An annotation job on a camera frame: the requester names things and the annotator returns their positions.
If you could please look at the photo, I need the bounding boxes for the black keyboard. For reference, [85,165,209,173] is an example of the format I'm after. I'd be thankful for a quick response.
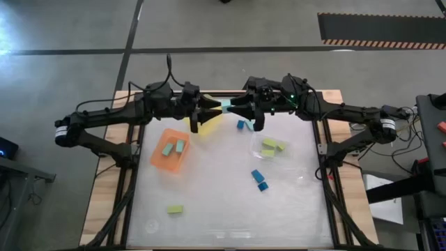
[430,215,446,251]

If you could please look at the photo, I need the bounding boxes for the black power adapter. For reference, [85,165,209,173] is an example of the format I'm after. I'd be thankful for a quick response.
[381,104,410,120]

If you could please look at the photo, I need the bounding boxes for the black aluminium table frame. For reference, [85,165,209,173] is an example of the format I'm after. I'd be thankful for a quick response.
[82,89,379,251]

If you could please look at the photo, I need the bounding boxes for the white paper sheet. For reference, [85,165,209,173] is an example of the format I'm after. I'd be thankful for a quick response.
[362,173,405,226]

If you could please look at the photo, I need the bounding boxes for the black box with blue light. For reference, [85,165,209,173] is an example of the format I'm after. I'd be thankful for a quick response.
[0,136,20,160]

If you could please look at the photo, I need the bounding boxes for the black hazard-striped floor mat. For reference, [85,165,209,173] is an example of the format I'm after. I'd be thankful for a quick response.
[317,12,446,50]

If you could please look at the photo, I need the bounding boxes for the blue rectangular block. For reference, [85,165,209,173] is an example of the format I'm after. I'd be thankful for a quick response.
[251,169,266,184]

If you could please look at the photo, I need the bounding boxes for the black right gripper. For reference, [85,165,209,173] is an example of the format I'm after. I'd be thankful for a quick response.
[226,77,282,133]

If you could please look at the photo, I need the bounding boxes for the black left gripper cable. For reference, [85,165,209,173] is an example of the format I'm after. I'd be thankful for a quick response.
[75,53,185,112]

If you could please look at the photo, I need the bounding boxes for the orange translucent plastic bin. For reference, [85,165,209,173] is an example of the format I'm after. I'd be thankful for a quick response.
[150,128,191,174]

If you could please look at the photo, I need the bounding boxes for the clear plastic bin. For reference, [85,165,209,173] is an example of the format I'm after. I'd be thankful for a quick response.
[249,131,295,162]

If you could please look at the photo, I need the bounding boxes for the grey metal desk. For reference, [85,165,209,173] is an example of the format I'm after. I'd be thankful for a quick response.
[0,156,56,251]

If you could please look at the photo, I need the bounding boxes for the black stand leg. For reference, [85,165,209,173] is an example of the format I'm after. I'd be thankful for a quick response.
[365,172,436,205]

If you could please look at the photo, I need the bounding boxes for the black cart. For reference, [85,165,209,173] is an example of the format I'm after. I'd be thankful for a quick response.
[416,92,446,198]

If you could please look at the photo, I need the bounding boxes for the yellow translucent plastic bin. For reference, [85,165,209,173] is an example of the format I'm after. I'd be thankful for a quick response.
[183,93,224,138]

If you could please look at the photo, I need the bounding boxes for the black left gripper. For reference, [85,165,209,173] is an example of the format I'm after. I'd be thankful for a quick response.
[174,82,224,135]

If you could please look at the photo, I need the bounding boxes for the black angled panel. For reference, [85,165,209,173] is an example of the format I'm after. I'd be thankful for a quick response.
[243,76,259,91]

